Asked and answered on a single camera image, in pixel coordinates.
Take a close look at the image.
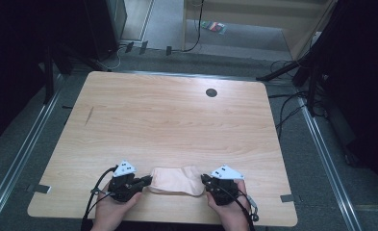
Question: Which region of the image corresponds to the black cabinet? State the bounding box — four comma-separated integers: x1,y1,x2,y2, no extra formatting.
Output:
83,0,128,62

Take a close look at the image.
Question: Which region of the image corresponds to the metal floor rail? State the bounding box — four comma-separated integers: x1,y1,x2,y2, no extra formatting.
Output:
0,75,64,229
297,97,364,231

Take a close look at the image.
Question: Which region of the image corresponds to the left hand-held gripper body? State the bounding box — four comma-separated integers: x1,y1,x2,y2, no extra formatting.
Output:
107,160,143,203

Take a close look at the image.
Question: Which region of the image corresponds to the beige wooden partition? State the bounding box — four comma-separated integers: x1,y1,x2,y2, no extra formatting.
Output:
181,0,339,62

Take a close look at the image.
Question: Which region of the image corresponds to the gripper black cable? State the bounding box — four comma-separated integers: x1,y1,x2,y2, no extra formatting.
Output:
214,184,261,231
80,165,119,231

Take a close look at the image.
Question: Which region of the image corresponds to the colourful packet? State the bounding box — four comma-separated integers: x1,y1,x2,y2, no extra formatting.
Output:
200,20,228,35

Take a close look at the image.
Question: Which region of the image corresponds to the hanging black cable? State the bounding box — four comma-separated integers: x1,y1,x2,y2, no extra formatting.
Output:
171,0,206,53

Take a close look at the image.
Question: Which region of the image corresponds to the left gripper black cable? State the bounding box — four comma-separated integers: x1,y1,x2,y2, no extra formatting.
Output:
80,165,119,231

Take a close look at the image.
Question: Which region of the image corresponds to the person's left hand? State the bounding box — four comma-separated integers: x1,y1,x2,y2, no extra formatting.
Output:
92,184,143,226

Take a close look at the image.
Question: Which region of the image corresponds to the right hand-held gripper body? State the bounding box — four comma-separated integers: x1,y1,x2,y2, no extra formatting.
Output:
207,165,245,207

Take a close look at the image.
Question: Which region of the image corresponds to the white floor cable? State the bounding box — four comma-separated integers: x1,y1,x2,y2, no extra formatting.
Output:
96,44,127,71

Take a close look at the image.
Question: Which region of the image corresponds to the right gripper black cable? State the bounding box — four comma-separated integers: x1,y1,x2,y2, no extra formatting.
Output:
214,184,261,231

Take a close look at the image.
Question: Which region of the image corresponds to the black metal stand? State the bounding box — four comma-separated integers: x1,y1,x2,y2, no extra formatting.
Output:
42,44,56,105
256,0,351,117

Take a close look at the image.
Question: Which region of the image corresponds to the person's right hand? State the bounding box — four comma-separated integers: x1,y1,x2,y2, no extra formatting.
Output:
206,179,252,224

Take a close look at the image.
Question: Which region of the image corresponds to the black floor cable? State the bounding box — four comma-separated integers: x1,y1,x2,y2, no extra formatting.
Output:
267,60,325,140

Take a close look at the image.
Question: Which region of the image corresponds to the grey tape strip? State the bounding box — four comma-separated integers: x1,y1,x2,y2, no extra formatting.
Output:
25,183,52,194
279,193,296,204

